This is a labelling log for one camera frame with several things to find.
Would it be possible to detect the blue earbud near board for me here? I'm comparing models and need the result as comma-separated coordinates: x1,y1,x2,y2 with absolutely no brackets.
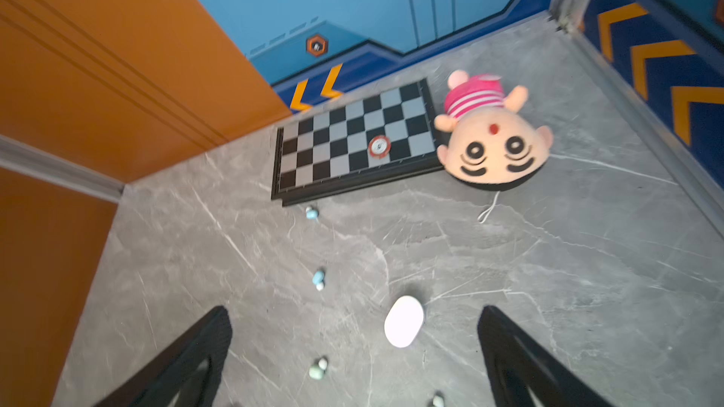
305,207,320,220

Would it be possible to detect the blue earbud centre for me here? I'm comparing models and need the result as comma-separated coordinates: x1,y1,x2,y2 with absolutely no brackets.
312,269,325,291

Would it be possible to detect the white earbud charging case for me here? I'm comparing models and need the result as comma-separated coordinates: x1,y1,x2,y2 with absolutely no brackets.
384,295,424,349

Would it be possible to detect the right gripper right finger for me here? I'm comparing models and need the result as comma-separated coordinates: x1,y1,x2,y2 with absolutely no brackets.
477,305,610,406

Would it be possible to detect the pink plush doll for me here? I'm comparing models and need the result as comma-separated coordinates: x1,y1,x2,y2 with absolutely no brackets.
434,70,554,191

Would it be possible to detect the red poker chip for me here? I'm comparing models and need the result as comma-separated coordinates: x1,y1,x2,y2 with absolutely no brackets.
368,135,391,159

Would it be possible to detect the black grey checkerboard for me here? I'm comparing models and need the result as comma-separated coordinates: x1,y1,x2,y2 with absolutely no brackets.
271,79,442,207

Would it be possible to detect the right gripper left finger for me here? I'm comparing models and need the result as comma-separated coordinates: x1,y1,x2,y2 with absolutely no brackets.
97,305,233,406

